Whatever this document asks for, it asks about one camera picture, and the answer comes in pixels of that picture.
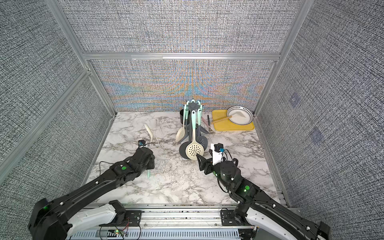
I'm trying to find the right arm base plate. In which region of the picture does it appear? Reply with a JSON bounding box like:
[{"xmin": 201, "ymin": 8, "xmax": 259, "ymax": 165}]
[{"xmin": 220, "ymin": 208, "xmax": 240, "ymax": 227}]

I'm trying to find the pink handled fork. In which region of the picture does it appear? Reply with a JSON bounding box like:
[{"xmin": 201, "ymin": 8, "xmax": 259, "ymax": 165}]
[{"xmin": 202, "ymin": 117, "xmax": 213, "ymax": 134}]

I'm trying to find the dark grey utensil rack stand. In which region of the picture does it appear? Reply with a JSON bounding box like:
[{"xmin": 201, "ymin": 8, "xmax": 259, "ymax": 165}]
[{"xmin": 176, "ymin": 100, "xmax": 209, "ymax": 160}]

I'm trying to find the white spatula wooden handle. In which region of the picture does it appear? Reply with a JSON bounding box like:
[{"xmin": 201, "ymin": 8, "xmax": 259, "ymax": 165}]
[{"xmin": 212, "ymin": 112, "xmax": 244, "ymax": 124}]

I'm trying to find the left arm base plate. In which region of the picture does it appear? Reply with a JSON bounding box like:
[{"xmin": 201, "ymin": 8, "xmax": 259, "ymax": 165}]
[{"xmin": 100, "ymin": 210, "xmax": 143, "ymax": 227}]

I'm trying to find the cream slotted spoon small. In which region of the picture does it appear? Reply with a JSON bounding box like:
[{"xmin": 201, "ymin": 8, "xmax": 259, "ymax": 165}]
[{"xmin": 144, "ymin": 124, "xmax": 154, "ymax": 179}]

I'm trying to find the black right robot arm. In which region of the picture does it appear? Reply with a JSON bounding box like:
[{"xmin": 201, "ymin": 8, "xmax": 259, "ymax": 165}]
[{"xmin": 197, "ymin": 155, "xmax": 331, "ymax": 240}]

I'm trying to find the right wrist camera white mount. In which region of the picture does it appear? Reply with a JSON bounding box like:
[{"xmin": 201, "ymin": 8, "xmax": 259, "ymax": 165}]
[{"xmin": 210, "ymin": 143, "xmax": 225, "ymax": 166}]

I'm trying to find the black cup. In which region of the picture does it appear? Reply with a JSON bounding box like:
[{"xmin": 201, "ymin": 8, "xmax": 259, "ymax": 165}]
[{"xmin": 180, "ymin": 109, "xmax": 184, "ymax": 124}]

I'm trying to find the yellow tray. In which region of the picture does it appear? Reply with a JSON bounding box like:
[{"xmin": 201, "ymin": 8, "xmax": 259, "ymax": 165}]
[{"xmin": 212, "ymin": 110, "xmax": 255, "ymax": 132}]

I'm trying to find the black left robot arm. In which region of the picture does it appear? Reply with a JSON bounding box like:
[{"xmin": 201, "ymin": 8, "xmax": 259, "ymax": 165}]
[{"xmin": 28, "ymin": 147, "xmax": 155, "ymax": 240}]

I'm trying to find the white patterned plate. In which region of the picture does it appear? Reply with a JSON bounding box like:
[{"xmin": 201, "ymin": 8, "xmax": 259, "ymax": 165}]
[{"xmin": 227, "ymin": 106, "xmax": 254, "ymax": 126}]

